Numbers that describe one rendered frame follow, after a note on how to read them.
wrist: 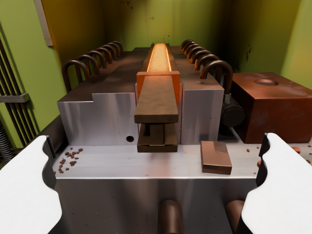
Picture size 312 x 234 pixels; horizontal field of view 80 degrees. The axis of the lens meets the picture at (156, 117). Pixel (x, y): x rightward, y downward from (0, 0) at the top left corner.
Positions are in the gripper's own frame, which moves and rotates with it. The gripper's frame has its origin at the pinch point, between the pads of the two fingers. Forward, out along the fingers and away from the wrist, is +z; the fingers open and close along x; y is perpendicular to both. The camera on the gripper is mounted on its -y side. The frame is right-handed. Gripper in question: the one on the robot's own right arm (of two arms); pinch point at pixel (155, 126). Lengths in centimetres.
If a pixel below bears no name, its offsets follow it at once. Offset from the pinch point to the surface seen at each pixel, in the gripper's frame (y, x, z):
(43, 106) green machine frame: 8.7, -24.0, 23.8
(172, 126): 1.2, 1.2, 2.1
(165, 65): -0.7, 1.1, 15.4
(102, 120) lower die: 4.7, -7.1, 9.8
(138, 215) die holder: 14.6, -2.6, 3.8
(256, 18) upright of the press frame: -5.9, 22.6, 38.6
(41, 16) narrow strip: -7.5, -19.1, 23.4
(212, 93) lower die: 1.3, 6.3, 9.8
